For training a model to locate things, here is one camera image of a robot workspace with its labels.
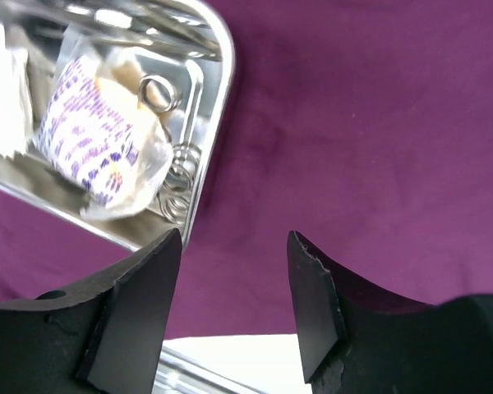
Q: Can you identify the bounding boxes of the gauze pad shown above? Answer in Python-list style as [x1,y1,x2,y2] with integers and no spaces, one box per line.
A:
[0,23,34,159]

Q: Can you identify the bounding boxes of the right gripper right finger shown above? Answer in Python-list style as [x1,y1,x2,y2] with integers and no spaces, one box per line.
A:
[287,231,493,393]

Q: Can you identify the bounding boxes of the purple cloth mat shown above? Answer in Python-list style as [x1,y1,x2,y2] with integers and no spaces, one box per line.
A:
[0,0,493,341]

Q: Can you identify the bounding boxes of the steel forceps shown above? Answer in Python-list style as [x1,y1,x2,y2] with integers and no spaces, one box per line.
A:
[138,75,179,114]
[164,73,204,193]

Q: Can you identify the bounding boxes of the stainless steel tray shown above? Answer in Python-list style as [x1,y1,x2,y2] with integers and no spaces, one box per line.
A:
[0,1,236,250]

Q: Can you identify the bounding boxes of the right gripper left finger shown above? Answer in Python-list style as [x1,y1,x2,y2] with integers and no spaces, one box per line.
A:
[0,230,182,393]

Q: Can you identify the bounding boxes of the clear plastic packet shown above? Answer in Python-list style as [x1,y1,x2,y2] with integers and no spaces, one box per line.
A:
[33,26,173,221]

